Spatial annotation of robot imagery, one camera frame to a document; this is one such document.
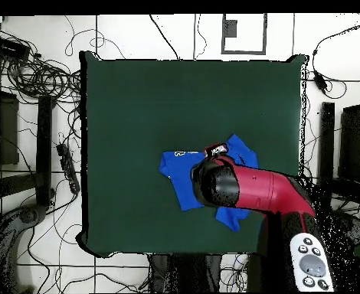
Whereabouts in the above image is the blue printed T-shirt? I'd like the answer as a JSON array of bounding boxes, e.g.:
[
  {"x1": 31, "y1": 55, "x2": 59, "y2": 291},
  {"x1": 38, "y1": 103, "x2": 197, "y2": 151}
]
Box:
[{"x1": 158, "y1": 133, "x2": 260, "y2": 233}]

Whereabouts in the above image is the black power adapter with cable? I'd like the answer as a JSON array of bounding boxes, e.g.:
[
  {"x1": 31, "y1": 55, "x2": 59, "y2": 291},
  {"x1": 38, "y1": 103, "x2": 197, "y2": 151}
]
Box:
[{"x1": 311, "y1": 21, "x2": 360, "y2": 100}]

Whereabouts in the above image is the dark green table cloth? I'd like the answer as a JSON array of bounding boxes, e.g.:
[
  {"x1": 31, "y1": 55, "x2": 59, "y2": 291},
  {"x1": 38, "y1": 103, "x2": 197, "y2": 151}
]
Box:
[{"x1": 77, "y1": 50, "x2": 309, "y2": 258}]

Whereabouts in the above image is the grey square floor hatch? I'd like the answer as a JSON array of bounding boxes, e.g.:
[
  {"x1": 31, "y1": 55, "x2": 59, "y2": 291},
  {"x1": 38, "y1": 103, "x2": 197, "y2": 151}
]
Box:
[{"x1": 220, "y1": 13, "x2": 267, "y2": 55}]

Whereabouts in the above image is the black power strip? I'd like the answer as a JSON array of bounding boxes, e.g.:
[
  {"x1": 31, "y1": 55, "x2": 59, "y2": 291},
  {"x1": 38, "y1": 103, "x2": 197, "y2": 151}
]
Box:
[{"x1": 55, "y1": 142, "x2": 81, "y2": 195}]

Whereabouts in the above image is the grey curved stand base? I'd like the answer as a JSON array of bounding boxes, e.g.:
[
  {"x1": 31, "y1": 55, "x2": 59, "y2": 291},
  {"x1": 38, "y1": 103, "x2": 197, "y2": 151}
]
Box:
[{"x1": 0, "y1": 203, "x2": 47, "y2": 293}]

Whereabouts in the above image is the black rectangular device box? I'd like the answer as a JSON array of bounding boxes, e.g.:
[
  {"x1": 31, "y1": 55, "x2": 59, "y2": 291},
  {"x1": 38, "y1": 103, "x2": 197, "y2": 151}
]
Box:
[{"x1": 0, "y1": 35, "x2": 31, "y2": 61}]

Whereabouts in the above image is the black metal stand frame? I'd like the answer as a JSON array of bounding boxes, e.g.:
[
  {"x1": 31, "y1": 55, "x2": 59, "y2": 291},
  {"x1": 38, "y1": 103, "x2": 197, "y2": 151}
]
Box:
[
  {"x1": 316, "y1": 77, "x2": 360, "y2": 215},
  {"x1": 0, "y1": 69, "x2": 57, "y2": 215}
]

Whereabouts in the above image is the thin black floor cable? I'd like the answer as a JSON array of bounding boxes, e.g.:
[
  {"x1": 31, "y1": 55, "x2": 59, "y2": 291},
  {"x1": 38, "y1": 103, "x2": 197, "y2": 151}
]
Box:
[{"x1": 193, "y1": 13, "x2": 208, "y2": 60}]

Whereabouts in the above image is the long black floor cable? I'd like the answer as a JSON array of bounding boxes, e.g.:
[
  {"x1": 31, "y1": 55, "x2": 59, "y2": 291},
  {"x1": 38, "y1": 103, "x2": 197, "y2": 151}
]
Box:
[{"x1": 149, "y1": 13, "x2": 181, "y2": 61}]

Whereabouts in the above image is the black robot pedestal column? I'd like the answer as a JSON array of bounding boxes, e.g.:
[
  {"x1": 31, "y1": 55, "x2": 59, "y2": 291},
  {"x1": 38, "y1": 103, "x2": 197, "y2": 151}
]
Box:
[{"x1": 147, "y1": 253, "x2": 223, "y2": 293}]

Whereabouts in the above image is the looped thin floor cable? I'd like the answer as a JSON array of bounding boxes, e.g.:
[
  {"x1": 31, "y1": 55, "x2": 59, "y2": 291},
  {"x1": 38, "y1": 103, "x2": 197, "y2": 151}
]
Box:
[{"x1": 64, "y1": 14, "x2": 126, "y2": 60}]

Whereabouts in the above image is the tangled black cable bundle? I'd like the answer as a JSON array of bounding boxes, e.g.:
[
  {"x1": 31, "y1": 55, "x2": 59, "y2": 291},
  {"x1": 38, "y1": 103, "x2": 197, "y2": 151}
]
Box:
[{"x1": 0, "y1": 24, "x2": 83, "y2": 105}]

